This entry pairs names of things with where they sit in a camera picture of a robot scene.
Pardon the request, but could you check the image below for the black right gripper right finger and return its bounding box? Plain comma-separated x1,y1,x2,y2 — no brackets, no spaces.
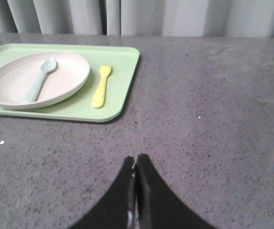
135,154,214,229

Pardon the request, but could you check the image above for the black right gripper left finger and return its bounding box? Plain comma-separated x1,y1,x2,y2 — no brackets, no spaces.
70,156,135,229

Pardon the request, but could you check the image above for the yellow plastic fork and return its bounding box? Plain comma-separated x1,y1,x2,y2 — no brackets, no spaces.
91,65,112,108

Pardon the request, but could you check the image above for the white round plate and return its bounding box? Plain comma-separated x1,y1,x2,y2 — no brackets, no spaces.
0,52,90,110

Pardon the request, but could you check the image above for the light green plastic tray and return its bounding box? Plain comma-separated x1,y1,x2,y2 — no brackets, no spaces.
0,43,140,122

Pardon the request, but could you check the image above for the light blue plastic spoon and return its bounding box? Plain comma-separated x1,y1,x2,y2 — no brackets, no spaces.
23,57,57,104

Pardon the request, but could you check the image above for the grey pleated curtain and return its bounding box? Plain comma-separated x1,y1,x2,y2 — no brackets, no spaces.
0,0,274,38

